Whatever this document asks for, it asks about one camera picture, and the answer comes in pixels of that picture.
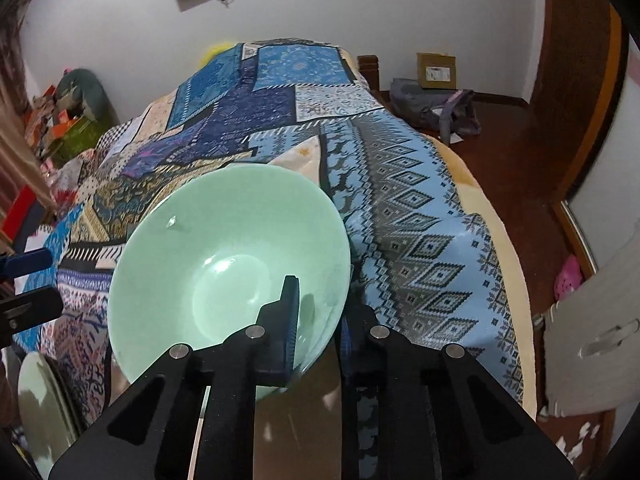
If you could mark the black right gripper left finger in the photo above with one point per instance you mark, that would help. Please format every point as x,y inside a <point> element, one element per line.
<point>191,414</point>

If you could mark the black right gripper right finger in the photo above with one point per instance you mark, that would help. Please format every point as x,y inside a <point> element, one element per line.
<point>410,412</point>

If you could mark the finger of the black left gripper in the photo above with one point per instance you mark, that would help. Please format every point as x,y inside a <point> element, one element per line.
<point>17,265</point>
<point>28,310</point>

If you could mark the mint green plate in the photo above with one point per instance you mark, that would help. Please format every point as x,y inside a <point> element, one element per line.
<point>48,417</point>

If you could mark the mint green bowl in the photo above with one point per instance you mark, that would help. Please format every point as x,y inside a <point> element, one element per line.
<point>202,262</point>

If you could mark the red box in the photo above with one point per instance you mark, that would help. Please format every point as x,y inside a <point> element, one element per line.
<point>21,219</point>

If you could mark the striped curtain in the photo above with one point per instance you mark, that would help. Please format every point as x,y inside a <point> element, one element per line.
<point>19,166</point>

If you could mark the green storage box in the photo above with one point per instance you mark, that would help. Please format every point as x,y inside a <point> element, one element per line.
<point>81,136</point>

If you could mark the patchwork patterned tablecloth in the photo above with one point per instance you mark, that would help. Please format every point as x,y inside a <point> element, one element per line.
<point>292,128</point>

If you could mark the white sticker-covered case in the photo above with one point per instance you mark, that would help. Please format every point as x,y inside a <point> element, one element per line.
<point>591,336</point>

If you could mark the yellow fuzzy hoop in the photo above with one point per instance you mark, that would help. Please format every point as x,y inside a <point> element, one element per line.
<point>215,50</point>

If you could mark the grey bag on floor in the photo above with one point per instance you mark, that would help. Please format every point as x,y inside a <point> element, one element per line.
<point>448,113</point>

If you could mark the cardboard box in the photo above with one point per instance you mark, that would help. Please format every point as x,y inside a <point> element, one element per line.
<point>436,71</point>

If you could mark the wooden door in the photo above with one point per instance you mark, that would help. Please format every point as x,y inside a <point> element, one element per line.
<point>583,51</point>

